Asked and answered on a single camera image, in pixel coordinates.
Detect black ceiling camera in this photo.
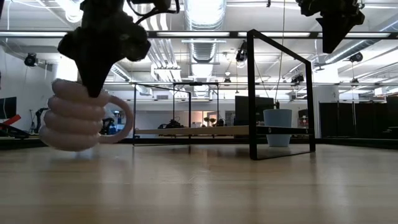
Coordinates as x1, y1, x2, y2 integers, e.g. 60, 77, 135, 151
349, 52, 364, 64
24, 52, 39, 67
235, 40, 249, 63

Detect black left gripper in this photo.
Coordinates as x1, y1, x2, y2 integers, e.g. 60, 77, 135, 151
57, 0, 152, 98

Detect thin black metal frame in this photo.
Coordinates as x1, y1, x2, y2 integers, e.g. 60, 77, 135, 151
172, 82, 220, 129

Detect wooden shelf board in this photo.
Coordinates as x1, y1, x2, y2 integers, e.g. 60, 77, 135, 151
134, 125, 250, 136

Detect light blue cup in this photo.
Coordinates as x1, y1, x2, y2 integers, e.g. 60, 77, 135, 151
263, 108, 293, 147

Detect black table edge rail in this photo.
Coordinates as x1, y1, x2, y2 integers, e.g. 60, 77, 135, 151
0, 136, 398, 149

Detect silver ceiling air duct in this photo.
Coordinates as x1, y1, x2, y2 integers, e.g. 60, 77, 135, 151
182, 0, 228, 97

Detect red and black equipment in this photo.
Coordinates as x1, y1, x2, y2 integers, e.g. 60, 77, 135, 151
0, 114, 30, 139

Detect black partition panels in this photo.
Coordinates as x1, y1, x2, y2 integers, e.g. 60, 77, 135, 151
319, 95, 398, 139

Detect black computer monitor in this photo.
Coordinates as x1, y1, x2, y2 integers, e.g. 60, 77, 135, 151
234, 95, 275, 127

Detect pale ribbed ceramic mug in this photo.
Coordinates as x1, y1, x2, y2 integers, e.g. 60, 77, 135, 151
39, 78, 134, 152

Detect black metal shelf frame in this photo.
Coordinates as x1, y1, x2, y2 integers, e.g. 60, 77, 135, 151
132, 29, 317, 161

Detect black wall screen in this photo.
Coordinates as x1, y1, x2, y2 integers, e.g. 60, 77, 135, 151
0, 96, 17, 120

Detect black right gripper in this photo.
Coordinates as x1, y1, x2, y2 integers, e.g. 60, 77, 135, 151
295, 0, 366, 54

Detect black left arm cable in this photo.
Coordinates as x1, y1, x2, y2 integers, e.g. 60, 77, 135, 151
126, 0, 181, 26

